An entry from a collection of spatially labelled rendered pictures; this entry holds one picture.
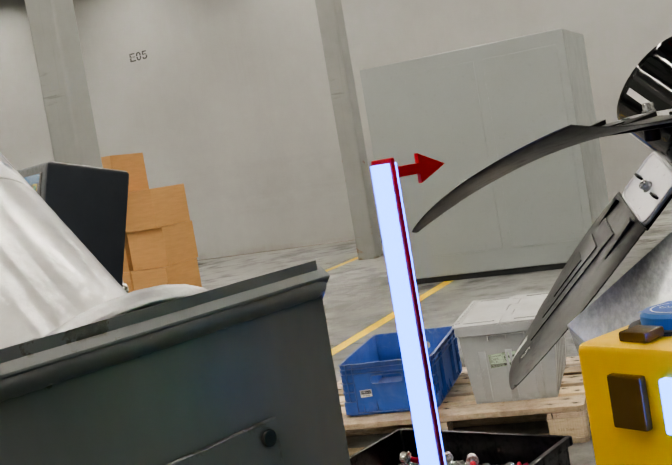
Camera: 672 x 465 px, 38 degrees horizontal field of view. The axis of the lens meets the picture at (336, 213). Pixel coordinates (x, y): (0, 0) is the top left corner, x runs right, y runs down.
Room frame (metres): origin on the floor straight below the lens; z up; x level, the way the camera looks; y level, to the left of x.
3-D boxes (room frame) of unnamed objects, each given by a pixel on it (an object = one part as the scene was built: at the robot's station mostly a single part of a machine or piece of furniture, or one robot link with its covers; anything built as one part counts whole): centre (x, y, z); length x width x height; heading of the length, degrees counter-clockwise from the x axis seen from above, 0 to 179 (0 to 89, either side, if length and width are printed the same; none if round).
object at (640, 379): (0.52, -0.14, 1.04); 0.02 x 0.01 x 0.03; 37
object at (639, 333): (0.53, -0.15, 1.08); 0.02 x 0.02 x 0.01; 37
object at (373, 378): (4.22, -0.18, 0.25); 0.60 x 0.41 x 0.22; 163
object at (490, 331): (4.07, -0.66, 0.31); 0.60 x 0.42 x 0.33; 163
